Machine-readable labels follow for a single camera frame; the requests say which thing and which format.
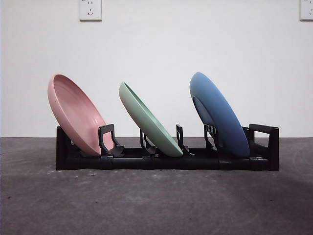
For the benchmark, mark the green plate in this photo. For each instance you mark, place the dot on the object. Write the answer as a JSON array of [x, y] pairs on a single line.
[[146, 120]]

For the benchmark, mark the blue plate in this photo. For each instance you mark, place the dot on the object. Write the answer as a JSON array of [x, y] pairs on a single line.
[[225, 115]]

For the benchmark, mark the pink plate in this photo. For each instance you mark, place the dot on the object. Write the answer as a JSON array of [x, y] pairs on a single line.
[[73, 110]]

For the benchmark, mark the black plastic dish rack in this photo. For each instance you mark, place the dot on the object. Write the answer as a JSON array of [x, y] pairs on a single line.
[[171, 164]]

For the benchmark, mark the white wall socket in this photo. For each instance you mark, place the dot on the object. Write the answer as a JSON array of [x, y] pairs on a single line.
[[306, 11], [90, 11]]

